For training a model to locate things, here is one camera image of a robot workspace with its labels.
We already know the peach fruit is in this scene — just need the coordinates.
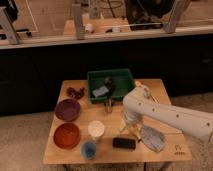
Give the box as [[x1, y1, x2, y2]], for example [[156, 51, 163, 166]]
[[135, 81, 142, 86]]

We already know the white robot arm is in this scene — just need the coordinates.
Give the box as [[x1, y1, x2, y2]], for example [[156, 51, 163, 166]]
[[123, 86, 213, 144]]

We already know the bunch of dark grapes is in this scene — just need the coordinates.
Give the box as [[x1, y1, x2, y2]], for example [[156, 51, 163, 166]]
[[66, 87, 85, 100]]

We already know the grey-blue sponge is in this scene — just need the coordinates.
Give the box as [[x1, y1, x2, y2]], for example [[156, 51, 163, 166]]
[[92, 86, 109, 97]]

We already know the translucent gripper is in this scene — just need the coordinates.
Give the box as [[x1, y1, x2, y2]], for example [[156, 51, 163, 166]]
[[123, 111, 142, 127]]

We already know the wooden table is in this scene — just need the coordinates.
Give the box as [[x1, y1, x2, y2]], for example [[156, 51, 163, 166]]
[[42, 78, 193, 166]]

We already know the grey-blue cloth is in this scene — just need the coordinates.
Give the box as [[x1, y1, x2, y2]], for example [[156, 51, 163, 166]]
[[140, 126, 165, 153]]

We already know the blue cup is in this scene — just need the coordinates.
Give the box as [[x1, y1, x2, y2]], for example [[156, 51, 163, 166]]
[[81, 141, 97, 160]]

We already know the black rectangular remote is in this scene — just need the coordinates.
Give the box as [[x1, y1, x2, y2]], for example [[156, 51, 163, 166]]
[[112, 137, 136, 149]]

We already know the purple bowl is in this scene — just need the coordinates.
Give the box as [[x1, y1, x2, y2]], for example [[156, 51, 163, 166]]
[[55, 99, 81, 122]]

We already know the green plastic bin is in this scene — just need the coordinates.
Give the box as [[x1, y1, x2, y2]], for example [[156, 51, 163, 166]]
[[87, 69, 135, 104]]

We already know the black object in bin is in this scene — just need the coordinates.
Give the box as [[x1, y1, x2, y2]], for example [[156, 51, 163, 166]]
[[104, 77, 115, 94]]

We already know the white cup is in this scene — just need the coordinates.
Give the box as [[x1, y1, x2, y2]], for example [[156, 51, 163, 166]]
[[88, 120, 105, 141]]

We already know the yellow banana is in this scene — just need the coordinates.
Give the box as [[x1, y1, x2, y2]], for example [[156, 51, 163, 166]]
[[119, 124, 141, 141]]

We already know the orange-red bowl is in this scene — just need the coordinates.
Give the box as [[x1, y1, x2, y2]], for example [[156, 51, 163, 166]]
[[53, 123, 80, 149]]

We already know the small metal cup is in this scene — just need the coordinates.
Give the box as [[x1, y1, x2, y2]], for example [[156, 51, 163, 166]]
[[104, 99, 114, 113]]

